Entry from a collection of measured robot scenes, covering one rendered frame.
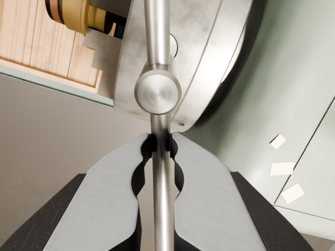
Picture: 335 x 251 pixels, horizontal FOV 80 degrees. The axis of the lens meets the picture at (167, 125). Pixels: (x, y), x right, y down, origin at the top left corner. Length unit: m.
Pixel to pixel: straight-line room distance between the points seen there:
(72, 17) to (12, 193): 1.88
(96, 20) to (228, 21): 0.22
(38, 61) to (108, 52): 0.32
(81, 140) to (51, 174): 0.39
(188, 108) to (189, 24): 0.10
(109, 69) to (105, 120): 1.21
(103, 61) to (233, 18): 0.22
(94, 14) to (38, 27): 0.30
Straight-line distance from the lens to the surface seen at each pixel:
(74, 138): 1.70
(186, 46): 0.24
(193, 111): 0.28
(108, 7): 0.37
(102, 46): 0.38
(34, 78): 1.07
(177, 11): 0.24
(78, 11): 0.38
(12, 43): 0.70
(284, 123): 0.28
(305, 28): 0.28
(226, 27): 0.25
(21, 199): 2.15
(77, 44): 0.63
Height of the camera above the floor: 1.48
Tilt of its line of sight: 72 degrees down
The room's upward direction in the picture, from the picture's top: 168 degrees clockwise
